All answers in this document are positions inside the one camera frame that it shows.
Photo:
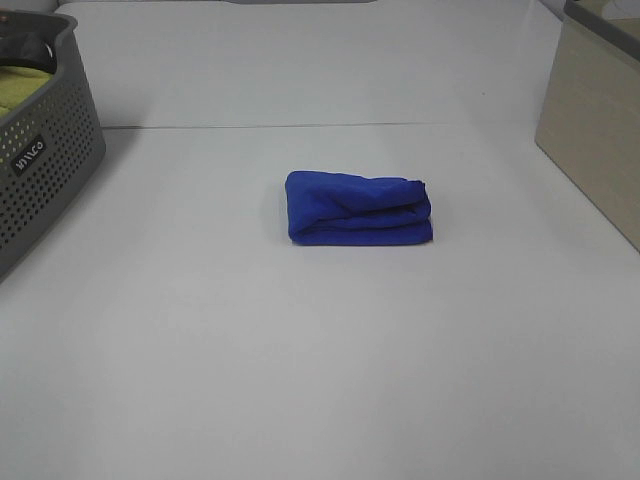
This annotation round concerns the blue microfiber towel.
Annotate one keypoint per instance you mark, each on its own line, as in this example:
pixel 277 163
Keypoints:
pixel 336 209

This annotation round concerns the grey perforated plastic basket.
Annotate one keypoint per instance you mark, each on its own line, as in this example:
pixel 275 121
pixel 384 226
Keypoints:
pixel 49 153

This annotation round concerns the beige plastic storage box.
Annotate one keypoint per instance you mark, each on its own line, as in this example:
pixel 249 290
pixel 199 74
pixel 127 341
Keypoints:
pixel 589 121

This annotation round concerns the yellow-green towel in basket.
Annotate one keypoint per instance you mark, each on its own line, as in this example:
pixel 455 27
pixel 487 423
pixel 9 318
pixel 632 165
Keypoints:
pixel 19 86

